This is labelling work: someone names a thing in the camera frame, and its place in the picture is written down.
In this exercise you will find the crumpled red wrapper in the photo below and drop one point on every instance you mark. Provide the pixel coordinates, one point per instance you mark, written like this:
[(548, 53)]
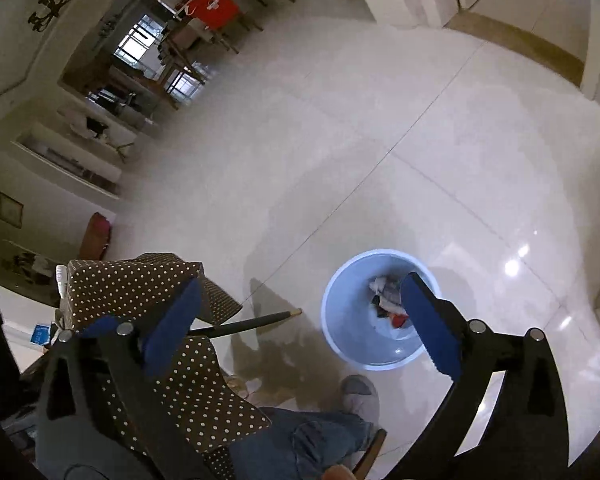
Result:
[(399, 320)]

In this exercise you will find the wooden dining table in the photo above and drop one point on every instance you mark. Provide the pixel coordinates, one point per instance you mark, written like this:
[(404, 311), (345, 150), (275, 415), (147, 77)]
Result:
[(185, 42)]

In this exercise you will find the light blue plastic bucket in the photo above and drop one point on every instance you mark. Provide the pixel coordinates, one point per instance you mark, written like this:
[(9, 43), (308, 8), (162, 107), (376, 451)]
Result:
[(352, 332)]

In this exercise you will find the person's leg in jeans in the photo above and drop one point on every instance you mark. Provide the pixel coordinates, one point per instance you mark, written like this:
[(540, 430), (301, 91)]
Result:
[(300, 440)]

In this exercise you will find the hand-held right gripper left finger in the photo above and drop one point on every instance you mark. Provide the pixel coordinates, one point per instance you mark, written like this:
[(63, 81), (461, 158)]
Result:
[(176, 327)]

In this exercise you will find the person's grey shoe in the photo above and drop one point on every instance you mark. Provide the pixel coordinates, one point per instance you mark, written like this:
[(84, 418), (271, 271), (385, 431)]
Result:
[(360, 395)]

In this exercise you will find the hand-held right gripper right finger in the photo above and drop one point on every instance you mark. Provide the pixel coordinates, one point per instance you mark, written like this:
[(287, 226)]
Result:
[(429, 325)]

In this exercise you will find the chair with red cover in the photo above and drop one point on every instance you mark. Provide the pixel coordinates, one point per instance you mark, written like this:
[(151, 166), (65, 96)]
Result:
[(212, 5)]

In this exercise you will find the light framed picture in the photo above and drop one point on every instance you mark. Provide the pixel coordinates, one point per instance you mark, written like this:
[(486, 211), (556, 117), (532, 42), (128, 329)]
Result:
[(10, 210)]

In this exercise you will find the black chandelier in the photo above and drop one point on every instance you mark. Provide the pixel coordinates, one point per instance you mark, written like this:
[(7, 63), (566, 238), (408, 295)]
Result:
[(47, 2)]

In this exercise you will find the white wall shelf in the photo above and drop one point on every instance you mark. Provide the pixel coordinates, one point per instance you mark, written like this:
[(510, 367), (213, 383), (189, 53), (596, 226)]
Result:
[(65, 162)]

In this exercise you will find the clothes inside bucket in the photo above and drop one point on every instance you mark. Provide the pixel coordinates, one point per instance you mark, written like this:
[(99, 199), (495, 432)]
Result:
[(381, 284)]

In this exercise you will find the brown polka dot tablecloth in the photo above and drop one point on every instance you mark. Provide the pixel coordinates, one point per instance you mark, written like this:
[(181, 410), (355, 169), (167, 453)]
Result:
[(130, 280)]

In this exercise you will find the black table leg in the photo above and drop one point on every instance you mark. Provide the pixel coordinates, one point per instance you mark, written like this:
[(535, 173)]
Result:
[(250, 323)]

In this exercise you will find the wooden chair leg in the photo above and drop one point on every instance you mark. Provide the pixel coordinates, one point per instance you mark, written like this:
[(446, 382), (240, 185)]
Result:
[(371, 452)]

